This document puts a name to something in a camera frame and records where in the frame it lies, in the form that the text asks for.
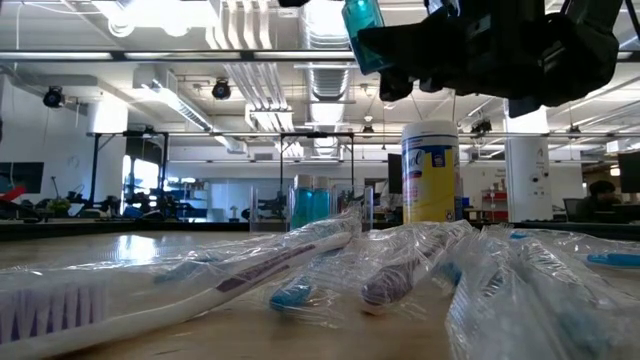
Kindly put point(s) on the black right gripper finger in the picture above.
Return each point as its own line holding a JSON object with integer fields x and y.
{"x": 425, "y": 45}

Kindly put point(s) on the small teal mouthwash bottle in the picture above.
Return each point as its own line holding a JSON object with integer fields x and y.
{"x": 365, "y": 20}
{"x": 322, "y": 202}
{"x": 303, "y": 202}

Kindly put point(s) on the clear plastic organizer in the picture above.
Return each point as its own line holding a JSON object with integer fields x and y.
{"x": 370, "y": 207}

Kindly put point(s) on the purple toothbrush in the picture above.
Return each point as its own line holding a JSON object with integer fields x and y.
{"x": 150, "y": 311}
{"x": 392, "y": 286}

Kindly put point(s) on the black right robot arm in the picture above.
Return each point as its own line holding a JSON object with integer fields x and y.
{"x": 585, "y": 60}

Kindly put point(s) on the black background robot arm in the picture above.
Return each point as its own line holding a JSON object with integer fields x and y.
{"x": 272, "y": 206}

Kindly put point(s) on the white pillar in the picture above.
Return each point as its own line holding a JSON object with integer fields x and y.
{"x": 528, "y": 175}

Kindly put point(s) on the black monitor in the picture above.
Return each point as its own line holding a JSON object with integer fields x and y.
{"x": 631, "y": 172}
{"x": 395, "y": 172}

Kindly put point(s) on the yellow white wipes canister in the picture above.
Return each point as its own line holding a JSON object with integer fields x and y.
{"x": 430, "y": 185}

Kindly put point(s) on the red shelf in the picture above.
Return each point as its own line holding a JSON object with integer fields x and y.
{"x": 496, "y": 214}

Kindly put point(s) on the person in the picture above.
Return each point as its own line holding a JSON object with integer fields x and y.
{"x": 600, "y": 192}

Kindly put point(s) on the green plant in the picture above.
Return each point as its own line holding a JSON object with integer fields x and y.
{"x": 59, "y": 205}

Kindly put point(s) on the black hanging camera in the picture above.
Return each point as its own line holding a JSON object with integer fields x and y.
{"x": 481, "y": 127}
{"x": 221, "y": 91}
{"x": 52, "y": 97}

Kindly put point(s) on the silver round ceiling duct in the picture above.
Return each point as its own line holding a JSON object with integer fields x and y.
{"x": 325, "y": 82}

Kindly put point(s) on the black background rig frame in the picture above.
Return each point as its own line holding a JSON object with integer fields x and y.
{"x": 340, "y": 134}
{"x": 94, "y": 170}

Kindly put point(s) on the black frame light bar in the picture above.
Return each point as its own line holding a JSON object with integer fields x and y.
{"x": 117, "y": 55}

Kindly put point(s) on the black aluminium table frame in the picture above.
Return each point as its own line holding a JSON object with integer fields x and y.
{"x": 100, "y": 231}

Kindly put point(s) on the dark wall monitor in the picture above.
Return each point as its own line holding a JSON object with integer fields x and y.
{"x": 22, "y": 177}

